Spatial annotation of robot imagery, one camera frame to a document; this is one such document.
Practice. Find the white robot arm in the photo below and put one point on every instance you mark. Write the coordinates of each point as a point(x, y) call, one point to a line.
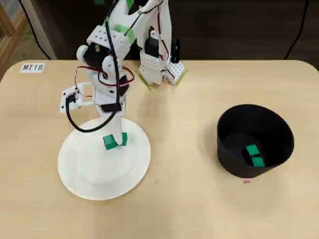
point(104, 37)

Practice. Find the black clamp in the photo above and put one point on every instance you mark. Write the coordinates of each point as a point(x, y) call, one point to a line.
point(176, 51)

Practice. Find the light grey upright post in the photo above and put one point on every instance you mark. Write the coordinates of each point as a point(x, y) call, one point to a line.
point(41, 32)

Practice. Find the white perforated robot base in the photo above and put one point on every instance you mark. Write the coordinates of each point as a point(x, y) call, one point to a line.
point(176, 71)

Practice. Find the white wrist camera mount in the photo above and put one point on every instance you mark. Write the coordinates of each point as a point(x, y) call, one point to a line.
point(62, 104)

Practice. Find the white plate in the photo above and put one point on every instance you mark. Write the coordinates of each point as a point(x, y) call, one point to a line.
point(99, 179)

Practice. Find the white MT18 label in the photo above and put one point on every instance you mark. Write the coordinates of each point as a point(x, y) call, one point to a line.
point(32, 67)

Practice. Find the wooden shelf unit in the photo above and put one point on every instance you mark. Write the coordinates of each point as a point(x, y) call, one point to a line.
point(10, 32)

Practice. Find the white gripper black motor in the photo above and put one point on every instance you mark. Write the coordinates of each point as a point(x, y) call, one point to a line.
point(111, 107)

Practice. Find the yellow green tape strip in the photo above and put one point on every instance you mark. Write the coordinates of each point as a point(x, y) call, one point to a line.
point(145, 82)
point(182, 77)

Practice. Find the small pink sticker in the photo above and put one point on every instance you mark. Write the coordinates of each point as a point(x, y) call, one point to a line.
point(247, 182)

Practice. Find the black pot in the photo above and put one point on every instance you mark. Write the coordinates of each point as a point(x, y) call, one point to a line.
point(281, 139)

